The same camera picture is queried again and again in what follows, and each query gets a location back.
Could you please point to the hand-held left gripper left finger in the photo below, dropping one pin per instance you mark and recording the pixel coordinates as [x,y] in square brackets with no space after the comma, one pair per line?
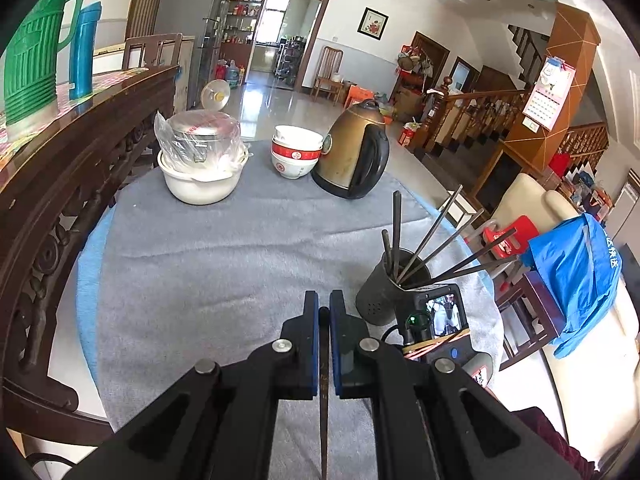
[315,350]

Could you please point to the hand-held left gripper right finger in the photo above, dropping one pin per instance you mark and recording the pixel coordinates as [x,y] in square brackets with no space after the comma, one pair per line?
[335,355]

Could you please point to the dark grey utensil holder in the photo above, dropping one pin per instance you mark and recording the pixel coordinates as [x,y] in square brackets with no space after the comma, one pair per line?
[375,300]

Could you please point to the dark wooden chair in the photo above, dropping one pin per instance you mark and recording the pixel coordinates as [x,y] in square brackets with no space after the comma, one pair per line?
[540,290]

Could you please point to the small white stool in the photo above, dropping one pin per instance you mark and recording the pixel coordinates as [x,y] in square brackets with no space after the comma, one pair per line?
[467,215]

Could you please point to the grey table cloth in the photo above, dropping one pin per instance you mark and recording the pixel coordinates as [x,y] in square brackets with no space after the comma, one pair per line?
[200,270]

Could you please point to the red plastic chair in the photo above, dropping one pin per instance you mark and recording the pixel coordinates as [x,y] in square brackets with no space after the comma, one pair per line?
[520,227]

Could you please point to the blue jacket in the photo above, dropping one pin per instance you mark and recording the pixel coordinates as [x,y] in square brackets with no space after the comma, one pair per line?
[575,270]

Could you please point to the cream sofa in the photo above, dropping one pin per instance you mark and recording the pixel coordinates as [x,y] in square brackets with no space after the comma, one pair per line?
[520,200]

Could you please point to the red banded white bowl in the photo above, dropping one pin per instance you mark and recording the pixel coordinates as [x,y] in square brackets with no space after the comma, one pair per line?
[295,167]

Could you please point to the gold and black electric kettle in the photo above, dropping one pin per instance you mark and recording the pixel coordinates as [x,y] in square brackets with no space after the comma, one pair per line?
[345,150]

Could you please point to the pile of gift bags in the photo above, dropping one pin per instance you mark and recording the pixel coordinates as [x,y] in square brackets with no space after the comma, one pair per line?
[580,185]

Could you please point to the red white carton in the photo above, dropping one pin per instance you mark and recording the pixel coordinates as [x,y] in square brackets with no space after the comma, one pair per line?
[409,135]

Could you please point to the white standing air conditioner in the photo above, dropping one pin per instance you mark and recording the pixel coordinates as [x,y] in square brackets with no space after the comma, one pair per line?
[625,205]

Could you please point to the wooden stair railing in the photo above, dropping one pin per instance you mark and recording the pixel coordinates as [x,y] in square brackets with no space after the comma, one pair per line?
[480,97]

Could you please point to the cluttered wooden shelf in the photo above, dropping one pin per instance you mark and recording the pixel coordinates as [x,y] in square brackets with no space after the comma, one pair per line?
[412,95]

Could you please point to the orange boxes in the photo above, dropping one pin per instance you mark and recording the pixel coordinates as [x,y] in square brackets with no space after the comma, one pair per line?
[360,95]

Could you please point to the light wooden chair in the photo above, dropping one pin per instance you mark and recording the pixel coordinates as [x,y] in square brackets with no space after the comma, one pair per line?
[327,82]

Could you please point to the blue water jug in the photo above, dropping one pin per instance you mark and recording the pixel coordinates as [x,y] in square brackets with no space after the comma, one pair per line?
[232,75]

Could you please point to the metal kitchen rack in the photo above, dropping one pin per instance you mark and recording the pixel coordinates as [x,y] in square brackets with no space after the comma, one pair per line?
[290,60]

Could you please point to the white chest freezer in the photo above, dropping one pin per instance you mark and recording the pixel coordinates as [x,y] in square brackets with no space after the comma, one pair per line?
[185,75]

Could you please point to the dark carved wooden sideboard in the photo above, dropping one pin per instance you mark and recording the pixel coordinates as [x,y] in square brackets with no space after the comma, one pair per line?
[50,200]

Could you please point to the orange wooden pillar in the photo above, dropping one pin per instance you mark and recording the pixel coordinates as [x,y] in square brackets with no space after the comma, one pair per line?
[570,35]

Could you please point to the pink checked cloth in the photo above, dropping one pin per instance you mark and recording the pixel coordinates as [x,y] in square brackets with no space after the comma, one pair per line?
[110,77]

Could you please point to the shelf of bottles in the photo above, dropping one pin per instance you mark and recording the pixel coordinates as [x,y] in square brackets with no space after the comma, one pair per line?
[240,15]

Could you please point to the brown slatted wooden chair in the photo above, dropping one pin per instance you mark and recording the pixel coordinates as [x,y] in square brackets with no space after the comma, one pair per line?
[150,38]

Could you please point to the grey refrigerator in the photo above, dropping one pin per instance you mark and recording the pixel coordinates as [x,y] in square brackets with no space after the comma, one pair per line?
[185,10]

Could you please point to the blue thermos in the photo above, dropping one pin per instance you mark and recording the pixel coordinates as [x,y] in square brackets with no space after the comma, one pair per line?
[82,50]

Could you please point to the brown wooden door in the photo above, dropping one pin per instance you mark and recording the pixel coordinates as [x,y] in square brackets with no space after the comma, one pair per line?
[145,0]

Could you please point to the green thermos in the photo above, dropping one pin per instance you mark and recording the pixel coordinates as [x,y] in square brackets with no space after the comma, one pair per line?
[35,60]

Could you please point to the wall calendar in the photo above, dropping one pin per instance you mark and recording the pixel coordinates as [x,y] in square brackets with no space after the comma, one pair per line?
[547,95]

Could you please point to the wooden doorway frame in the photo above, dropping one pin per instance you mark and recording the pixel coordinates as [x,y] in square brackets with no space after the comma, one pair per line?
[317,40]

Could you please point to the framed wall picture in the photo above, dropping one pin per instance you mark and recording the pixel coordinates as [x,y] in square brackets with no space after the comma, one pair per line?
[373,23]

